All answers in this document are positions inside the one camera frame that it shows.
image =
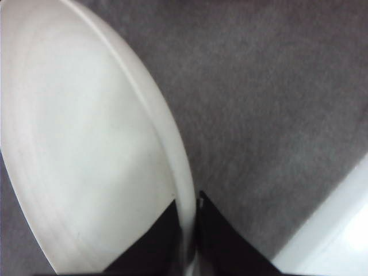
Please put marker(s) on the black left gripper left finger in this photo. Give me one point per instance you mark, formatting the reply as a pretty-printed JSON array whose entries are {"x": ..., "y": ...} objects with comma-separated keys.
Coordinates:
[{"x": 158, "y": 252}]

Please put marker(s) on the white plate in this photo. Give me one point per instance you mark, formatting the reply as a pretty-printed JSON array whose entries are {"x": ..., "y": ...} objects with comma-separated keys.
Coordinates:
[{"x": 92, "y": 149}]

